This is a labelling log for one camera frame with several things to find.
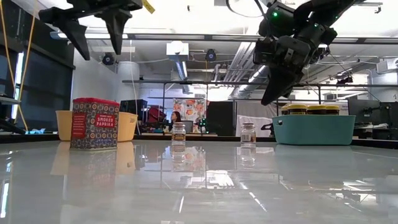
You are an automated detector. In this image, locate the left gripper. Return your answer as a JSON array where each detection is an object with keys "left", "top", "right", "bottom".
[{"left": 37, "top": 0, "right": 144, "bottom": 62}]

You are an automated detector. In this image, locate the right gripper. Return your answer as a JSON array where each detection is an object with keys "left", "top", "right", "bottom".
[{"left": 260, "top": 24, "right": 339, "bottom": 106}]

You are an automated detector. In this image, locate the cork-stoppered glass spice jar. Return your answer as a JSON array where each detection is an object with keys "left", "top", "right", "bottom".
[
  {"left": 240, "top": 122, "right": 257, "bottom": 145},
  {"left": 171, "top": 121, "right": 187, "bottom": 145}
]

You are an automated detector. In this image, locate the red-lid smoked paprika tin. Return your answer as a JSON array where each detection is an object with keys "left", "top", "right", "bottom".
[{"left": 70, "top": 97, "right": 121, "bottom": 152}]

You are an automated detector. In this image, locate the ceiling light strip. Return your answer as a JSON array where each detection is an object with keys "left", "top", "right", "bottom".
[{"left": 49, "top": 30, "right": 130, "bottom": 40}]

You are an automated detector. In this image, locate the white cloth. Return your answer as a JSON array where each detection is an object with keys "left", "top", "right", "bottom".
[{"left": 236, "top": 114, "right": 274, "bottom": 138}]

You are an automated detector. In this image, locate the teal plastic bin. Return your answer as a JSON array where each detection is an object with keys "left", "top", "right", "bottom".
[{"left": 272, "top": 114, "right": 357, "bottom": 146}]

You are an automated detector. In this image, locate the yellow tag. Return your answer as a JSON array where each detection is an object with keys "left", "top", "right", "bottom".
[{"left": 142, "top": 0, "right": 155, "bottom": 15}]

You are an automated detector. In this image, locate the black cabinet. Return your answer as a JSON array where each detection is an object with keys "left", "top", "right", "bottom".
[{"left": 206, "top": 101, "right": 237, "bottom": 137}]

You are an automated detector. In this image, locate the flower pattern poster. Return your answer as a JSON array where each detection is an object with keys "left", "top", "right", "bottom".
[{"left": 172, "top": 98, "right": 208, "bottom": 125}]

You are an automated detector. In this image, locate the yellow plastic bin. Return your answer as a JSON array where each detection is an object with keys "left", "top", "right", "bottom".
[{"left": 55, "top": 110, "right": 139, "bottom": 143}]

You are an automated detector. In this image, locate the red background object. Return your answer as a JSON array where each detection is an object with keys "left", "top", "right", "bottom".
[{"left": 147, "top": 105, "right": 167, "bottom": 124}]

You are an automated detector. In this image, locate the person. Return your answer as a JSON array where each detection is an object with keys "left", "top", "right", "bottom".
[{"left": 167, "top": 111, "right": 183, "bottom": 133}]

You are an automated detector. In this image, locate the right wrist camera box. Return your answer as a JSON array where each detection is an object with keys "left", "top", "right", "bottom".
[{"left": 252, "top": 37, "right": 277, "bottom": 67}]

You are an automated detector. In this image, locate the silver ventilation duct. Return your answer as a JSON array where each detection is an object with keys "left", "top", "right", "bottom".
[{"left": 223, "top": 42, "right": 271, "bottom": 100}]

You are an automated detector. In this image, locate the black background rack frame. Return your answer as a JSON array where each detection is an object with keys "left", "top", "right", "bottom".
[{"left": 122, "top": 79, "right": 398, "bottom": 138}]

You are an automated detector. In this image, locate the yellow hanging cable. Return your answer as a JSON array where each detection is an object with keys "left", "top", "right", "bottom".
[{"left": 0, "top": 0, "right": 37, "bottom": 131}]

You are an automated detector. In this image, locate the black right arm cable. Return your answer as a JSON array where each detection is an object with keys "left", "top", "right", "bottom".
[{"left": 225, "top": 0, "right": 269, "bottom": 19}]

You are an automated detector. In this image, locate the black aluminium table frame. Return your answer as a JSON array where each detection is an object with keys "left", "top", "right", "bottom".
[{"left": 0, "top": 132, "right": 398, "bottom": 149}]

